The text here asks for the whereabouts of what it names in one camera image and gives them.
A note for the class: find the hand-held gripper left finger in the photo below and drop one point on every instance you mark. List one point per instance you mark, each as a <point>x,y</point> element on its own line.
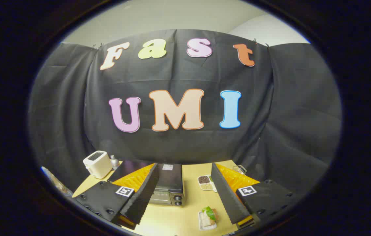
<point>146,193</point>

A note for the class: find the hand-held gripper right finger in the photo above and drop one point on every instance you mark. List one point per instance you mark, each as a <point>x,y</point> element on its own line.
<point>226,193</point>

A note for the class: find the black toaster oven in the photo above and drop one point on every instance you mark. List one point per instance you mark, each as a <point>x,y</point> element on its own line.
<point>169,183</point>

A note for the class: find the sandwich with lettuce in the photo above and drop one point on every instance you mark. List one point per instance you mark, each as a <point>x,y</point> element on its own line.
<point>210,214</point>

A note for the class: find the white pop-up toaster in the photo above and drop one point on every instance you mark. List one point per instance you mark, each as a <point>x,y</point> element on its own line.
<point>97,164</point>

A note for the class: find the white divided seed dish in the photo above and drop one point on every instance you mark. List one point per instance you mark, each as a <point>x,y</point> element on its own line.
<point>204,182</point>

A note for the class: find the white rectangular plate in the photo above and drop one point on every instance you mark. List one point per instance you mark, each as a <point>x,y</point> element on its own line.
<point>202,226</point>

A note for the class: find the colourful patterned cloth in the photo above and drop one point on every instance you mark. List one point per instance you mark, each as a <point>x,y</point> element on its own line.
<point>52,180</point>

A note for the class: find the black backdrop cloth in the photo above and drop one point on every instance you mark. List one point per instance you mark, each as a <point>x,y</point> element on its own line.
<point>178,78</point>

